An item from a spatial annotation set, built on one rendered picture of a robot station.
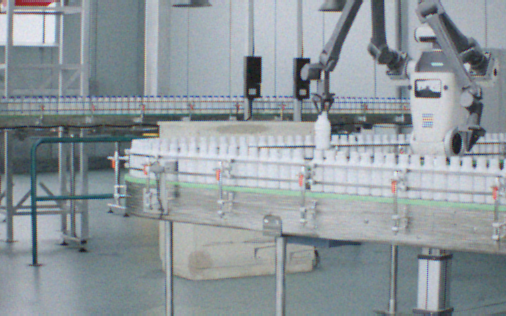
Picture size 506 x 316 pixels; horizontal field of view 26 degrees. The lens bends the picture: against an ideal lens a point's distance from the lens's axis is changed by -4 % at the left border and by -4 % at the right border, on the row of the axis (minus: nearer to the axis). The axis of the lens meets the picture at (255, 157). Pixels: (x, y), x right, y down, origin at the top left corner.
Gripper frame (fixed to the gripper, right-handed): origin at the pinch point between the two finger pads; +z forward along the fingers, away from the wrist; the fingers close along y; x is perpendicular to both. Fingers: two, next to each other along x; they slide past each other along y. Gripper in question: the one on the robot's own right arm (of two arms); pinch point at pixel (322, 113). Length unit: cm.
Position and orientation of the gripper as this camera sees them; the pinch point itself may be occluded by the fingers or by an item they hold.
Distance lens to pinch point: 503.9
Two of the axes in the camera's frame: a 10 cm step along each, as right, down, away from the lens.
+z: -0.1, 10.0, 0.3
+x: 7.6, 0.3, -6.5
